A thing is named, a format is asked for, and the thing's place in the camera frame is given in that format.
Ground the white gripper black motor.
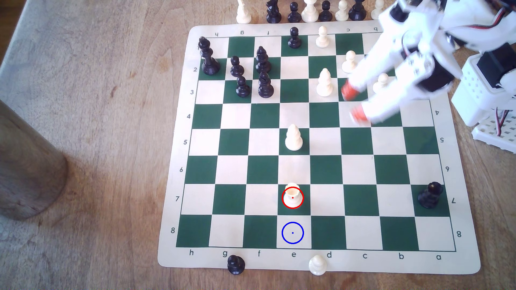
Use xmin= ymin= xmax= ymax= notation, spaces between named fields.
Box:
xmin=341 ymin=24 xmax=462 ymax=124

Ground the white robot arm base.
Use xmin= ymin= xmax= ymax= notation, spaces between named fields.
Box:
xmin=451 ymin=42 xmax=516 ymax=128

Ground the white bishop chess piece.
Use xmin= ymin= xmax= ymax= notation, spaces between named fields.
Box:
xmin=285 ymin=124 xmax=303 ymax=151
xmin=316 ymin=68 xmax=334 ymax=97

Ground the wide black chess piece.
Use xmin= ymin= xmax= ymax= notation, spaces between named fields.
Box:
xmin=348 ymin=0 xmax=367 ymax=21

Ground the black pawn chess piece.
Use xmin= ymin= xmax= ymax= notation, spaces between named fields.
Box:
xmin=319 ymin=1 xmax=334 ymax=22
xmin=227 ymin=255 xmax=246 ymax=276
xmin=236 ymin=76 xmax=251 ymax=98
xmin=287 ymin=2 xmax=302 ymax=23
xmin=230 ymin=56 xmax=245 ymax=78
xmin=288 ymin=27 xmax=302 ymax=49

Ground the wide white chess piece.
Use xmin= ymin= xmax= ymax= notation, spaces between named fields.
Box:
xmin=302 ymin=0 xmax=319 ymax=23

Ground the black bishop chess piece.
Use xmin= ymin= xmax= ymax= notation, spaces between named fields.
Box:
xmin=258 ymin=72 xmax=275 ymax=99
xmin=255 ymin=46 xmax=272 ymax=74

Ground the black knight chess piece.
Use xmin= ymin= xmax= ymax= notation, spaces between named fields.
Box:
xmin=266 ymin=0 xmax=282 ymax=24

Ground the slim white chess piece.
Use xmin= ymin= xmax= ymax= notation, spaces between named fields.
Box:
xmin=236 ymin=0 xmax=252 ymax=24

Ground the green white chess board mat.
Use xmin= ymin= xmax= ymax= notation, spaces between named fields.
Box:
xmin=157 ymin=18 xmax=481 ymax=276

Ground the black king chess piece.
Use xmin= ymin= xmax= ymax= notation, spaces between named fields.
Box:
xmin=198 ymin=36 xmax=221 ymax=76

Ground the black pawn right edge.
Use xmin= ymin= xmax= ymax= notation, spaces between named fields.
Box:
xmin=418 ymin=182 xmax=444 ymax=209

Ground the white perforated mounting plate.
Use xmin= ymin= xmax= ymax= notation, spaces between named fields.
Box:
xmin=471 ymin=109 xmax=516 ymax=154

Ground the red black base wire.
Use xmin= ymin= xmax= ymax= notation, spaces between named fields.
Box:
xmin=497 ymin=108 xmax=510 ymax=137

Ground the red black servo wire bundle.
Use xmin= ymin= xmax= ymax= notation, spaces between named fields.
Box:
xmin=443 ymin=6 xmax=509 ymax=45

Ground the round wooden post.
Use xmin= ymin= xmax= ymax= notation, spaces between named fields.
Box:
xmin=0 ymin=99 xmax=68 ymax=221

